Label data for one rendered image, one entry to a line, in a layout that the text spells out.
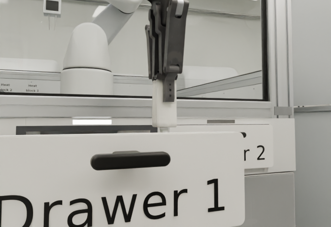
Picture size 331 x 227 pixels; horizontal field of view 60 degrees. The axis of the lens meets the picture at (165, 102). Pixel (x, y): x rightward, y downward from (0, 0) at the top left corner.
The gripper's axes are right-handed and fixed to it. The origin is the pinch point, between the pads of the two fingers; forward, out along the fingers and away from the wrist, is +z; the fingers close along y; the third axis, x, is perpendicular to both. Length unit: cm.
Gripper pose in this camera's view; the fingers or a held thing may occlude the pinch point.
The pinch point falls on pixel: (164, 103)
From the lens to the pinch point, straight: 42.7
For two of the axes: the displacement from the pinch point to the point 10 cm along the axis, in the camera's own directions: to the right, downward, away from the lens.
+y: -3.4, 0.4, 9.4
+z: 0.0, 10.0, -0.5
